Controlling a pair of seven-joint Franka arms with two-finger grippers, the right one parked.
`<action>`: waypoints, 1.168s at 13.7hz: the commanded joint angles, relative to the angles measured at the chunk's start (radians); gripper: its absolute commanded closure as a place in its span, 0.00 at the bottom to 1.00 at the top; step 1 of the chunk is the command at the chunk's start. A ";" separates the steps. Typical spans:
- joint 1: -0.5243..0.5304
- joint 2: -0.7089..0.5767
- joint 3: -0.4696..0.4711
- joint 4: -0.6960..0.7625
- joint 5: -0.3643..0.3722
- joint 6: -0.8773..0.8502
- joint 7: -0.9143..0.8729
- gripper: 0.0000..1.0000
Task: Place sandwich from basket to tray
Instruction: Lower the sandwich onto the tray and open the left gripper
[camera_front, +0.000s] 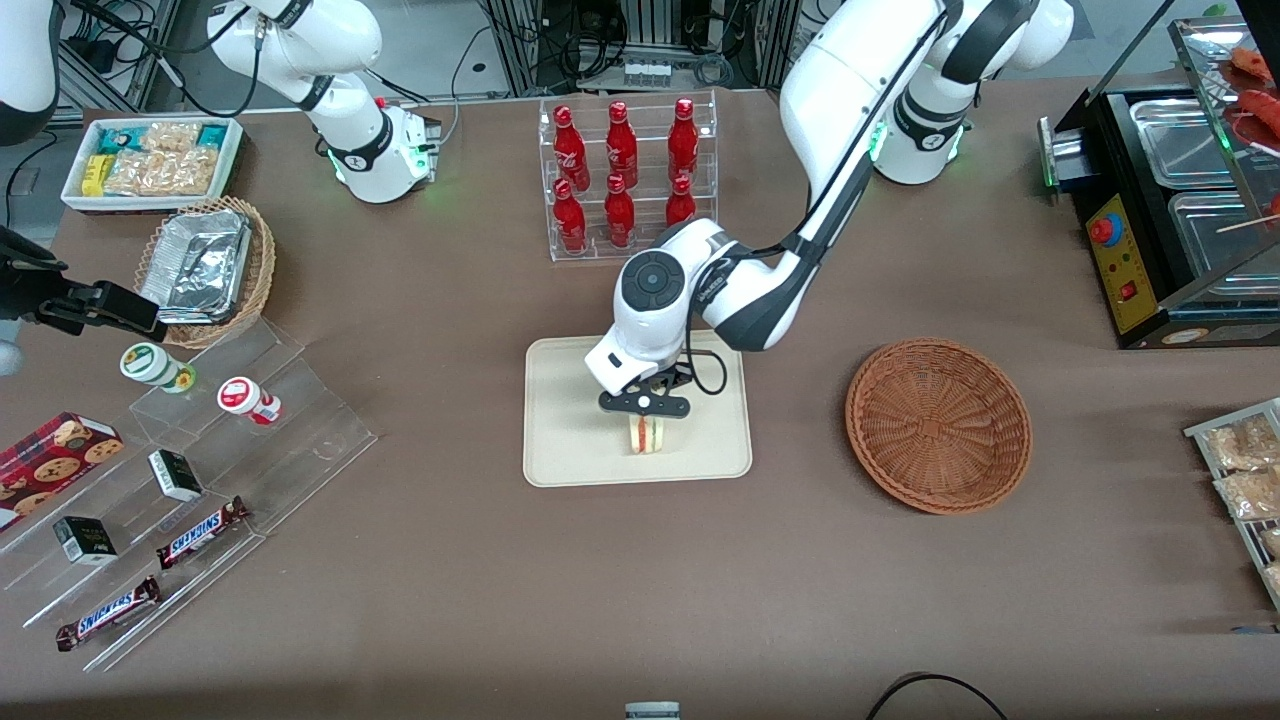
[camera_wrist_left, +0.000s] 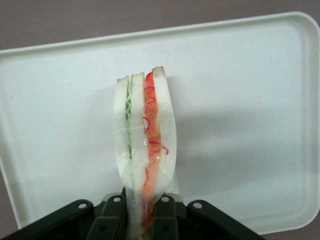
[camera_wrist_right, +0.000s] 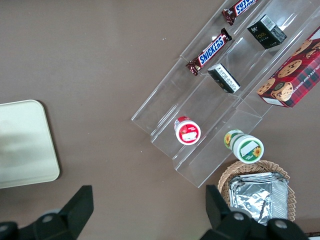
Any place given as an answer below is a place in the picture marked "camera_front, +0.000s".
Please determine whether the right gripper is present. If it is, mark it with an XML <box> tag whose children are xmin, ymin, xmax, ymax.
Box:
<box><xmin>0</xmin><ymin>228</ymin><xmax>168</xmax><ymax>343</ymax></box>

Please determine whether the small black box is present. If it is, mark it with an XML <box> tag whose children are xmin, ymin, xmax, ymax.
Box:
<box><xmin>148</xmin><ymin>450</ymin><xmax>204</xmax><ymax>503</ymax></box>
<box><xmin>53</xmin><ymin>516</ymin><xmax>118</xmax><ymax>566</ymax></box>

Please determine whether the aluminium foil tray stack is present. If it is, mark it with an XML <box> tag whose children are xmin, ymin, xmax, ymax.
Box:
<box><xmin>140</xmin><ymin>210</ymin><xmax>252</xmax><ymax>326</ymax></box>

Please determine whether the red lid yogurt cup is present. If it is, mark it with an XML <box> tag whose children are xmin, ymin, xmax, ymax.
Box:
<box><xmin>218</xmin><ymin>377</ymin><xmax>283</xmax><ymax>426</ymax></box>

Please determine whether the light wicker basket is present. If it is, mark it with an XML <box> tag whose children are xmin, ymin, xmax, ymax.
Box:
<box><xmin>135</xmin><ymin>197</ymin><xmax>276</xmax><ymax>349</ymax></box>

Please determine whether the brown wicker basket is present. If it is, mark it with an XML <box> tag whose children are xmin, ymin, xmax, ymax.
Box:
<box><xmin>845</xmin><ymin>338</ymin><xmax>1033</xmax><ymax>516</ymax></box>

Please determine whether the black table cable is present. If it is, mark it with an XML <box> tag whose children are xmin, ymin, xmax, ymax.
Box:
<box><xmin>865</xmin><ymin>672</ymin><xmax>1011</xmax><ymax>720</ymax></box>

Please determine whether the aluminium frame rack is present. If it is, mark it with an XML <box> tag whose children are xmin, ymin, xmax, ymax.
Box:
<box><xmin>480</xmin><ymin>0</ymin><xmax>801</xmax><ymax>96</ymax></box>

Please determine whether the clear cracker bag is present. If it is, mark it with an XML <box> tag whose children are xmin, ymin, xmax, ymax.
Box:
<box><xmin>140</xmin><ymin>122</ymin><xmax>202</xmax><ymax>154</ymax></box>
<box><xmin>104</xmin><ymin>148</ymin><xmax>218</xmax><ymax>197</ymax></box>

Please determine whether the clear acrylic bottle rack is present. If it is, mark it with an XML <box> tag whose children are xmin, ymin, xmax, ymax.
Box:
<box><xmin>538</xmin><ymin>90</ymin><xmax>718</xmax><ymax>263</ymax></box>

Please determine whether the black food warmer machine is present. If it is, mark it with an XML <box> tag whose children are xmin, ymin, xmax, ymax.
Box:
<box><xmin>1038</xmin><ymin>15</ymin><xmax>1280</xmax><ymax>351</ymax></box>

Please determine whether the steel warmer pan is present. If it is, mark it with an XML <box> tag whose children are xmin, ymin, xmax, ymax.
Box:
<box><xmin>1167</xmin><ymin>190</ymin><xmax>1280</xmax><ymax>303</ymax></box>
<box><xmin>1128</xmin><ymin>97</ymin><xmax>1243</xmax><ymax>191</ymax></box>

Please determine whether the clear acrylic stepped shelf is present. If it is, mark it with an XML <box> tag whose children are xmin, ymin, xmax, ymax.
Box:
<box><xmin>0</xmin><ymin>318</ymin><xmax>378</xmax><ymax>673</ymax></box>

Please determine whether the beige plastic tray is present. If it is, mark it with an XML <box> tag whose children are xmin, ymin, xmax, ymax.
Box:
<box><xmin>523</xmin><ymin>330</ymin><xmax>753</xmax><ymax>489</ymax></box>

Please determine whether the Snickers bar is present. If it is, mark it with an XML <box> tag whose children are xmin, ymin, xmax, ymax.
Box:
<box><xmin>56</xmin><ymin>577</ymin><xmax>162</xmax><ymax>652</ymax></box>
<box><xmin>156</xmin><ymin>497</ymin><xmax>251</xmax><ymax>571</ymax></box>

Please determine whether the white snack bin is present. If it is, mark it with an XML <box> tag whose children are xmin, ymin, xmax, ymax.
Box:
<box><xmin>62</xmin><ymin>117</ymin><xmax>244</xmax><ymax>214</ymax></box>

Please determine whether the green lid yogurt cup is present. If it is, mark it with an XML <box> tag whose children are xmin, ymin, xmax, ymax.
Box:
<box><xmin>120</xmin><ymin>343</ymin><xmax>197</xmax><ymax>394</ymax></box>

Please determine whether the tray of packaged snacks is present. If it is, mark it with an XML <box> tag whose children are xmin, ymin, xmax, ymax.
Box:
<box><xmin>1185</xmin><ymin>398</ymin><xmax>1280</xmax><ymax>613</ymax></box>

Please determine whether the red plaid cookie box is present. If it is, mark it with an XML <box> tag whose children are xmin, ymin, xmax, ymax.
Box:
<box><xmin>0</xmin><ymin>412</ymin><xmax>125</xmax><ymax>531</ymax></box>

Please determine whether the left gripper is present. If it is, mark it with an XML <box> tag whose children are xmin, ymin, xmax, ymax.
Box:
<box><xmin>598</xmin><ymin>368</ymin><xmax>693</xmax><ymax>419</ymax></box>

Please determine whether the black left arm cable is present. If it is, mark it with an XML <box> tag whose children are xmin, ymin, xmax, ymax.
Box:
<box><xmin>685</xmin><ymin>0</ymin><xmax>961</xmax><ymax>396</ymax></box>

